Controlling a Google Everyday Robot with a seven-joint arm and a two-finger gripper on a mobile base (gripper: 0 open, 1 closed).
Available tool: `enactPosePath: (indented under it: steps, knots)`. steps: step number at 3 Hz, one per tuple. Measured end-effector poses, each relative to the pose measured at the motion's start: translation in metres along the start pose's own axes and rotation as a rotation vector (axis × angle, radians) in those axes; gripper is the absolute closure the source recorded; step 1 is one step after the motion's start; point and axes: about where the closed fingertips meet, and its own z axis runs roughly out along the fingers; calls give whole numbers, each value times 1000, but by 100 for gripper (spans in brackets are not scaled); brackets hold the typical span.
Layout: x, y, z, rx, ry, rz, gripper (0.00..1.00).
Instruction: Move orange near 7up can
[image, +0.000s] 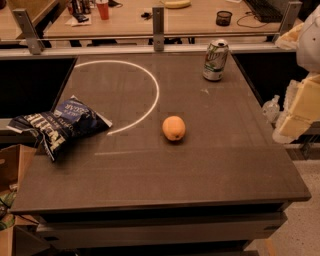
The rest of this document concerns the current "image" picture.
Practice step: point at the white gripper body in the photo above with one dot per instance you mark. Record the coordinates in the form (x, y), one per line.
(309, 46)

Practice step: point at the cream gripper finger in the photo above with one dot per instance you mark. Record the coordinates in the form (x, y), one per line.
(301, 109)
(289, 39)

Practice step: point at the orange fruit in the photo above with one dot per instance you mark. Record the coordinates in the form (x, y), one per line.
(174, 128)

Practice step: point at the green white 7up can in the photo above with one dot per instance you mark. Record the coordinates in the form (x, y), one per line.
(215, 59)

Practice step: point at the clear sanitizer bottle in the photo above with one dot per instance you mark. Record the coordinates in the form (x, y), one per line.
(271, 109)

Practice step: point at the black keyboard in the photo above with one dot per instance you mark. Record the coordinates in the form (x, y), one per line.
(264, 11)

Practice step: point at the yellow banana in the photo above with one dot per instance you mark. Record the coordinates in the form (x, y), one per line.
(176, 4)

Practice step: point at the small black object on desk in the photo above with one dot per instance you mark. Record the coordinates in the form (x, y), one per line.
(146, 15)

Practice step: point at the red plastic cup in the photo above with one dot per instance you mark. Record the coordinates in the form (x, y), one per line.
(103, 8)

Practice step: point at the black phone on paper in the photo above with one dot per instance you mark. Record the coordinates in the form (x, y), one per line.
(80, 17)

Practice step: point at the blue chip bag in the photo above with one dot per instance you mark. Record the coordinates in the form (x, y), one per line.
(54, 129)

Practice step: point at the brown cardboard box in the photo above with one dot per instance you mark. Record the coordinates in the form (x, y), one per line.
(17, 231)

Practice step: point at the right metal rail bracket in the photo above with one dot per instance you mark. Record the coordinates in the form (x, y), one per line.
(289, 17)

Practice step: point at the metal rail bracket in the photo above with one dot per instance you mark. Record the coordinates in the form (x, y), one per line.
(33, 41)
(158, 28)
(289, 17)

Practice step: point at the middle metal rail bracket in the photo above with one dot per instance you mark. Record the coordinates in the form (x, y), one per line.
(158, 28)

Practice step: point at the left metal rail bracket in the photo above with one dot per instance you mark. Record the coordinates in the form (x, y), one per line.
(33, 41)

